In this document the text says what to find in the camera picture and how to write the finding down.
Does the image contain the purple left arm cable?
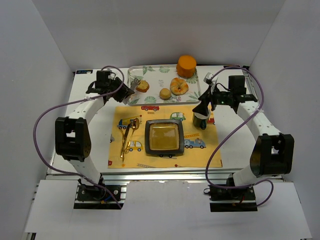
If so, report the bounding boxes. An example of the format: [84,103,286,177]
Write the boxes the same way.
[32,65,125,210]

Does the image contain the tall orange round cake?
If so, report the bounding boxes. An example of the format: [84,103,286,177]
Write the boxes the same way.
[176,55,197,78]

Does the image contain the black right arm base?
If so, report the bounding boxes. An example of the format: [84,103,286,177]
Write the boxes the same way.
[203,185,258,213]

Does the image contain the gold fork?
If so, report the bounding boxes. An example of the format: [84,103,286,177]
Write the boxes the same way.
[120,119,134,162]

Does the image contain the small round muffin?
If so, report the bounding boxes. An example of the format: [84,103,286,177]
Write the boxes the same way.
[159,88,172,100]

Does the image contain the green mug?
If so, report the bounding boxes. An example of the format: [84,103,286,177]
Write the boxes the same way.
[192,112,210,130]

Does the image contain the metal serving tongs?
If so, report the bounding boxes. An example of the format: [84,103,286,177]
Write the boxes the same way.
[126,78,141,105]

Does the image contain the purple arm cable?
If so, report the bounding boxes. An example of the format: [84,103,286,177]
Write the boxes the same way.
[204,65,275,206]
[32,65,125,210]

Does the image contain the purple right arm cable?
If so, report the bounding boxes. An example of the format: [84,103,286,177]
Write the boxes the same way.
[204,65,275,206]

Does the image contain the yellow vehicle print placemat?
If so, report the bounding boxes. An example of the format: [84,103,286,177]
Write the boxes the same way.
[108,105,218,169]

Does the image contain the toasted bread slice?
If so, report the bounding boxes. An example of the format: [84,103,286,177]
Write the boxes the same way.
[135,80,150,93]

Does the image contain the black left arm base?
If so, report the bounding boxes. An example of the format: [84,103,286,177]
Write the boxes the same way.
[73,184,125,210]

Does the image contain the twisted orange bread roll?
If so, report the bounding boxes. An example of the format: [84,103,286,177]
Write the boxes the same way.
[170,77,189,96]

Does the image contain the gold spoon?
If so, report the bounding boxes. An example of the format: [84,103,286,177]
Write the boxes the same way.
[124,117,140,156]

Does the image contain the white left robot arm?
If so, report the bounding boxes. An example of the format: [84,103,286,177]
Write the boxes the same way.
[55,68,134,186]

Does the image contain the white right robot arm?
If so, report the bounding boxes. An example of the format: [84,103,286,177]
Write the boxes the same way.
[192,73,295,188]

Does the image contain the leaf patterned white tray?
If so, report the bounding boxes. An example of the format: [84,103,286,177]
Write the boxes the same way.
[127,64,201,106]

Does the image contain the aluminium table frame rail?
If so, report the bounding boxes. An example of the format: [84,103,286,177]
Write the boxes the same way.
[47,171,286,187]

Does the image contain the dark square plate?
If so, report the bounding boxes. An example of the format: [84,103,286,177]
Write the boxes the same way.
[144,119,185,158]

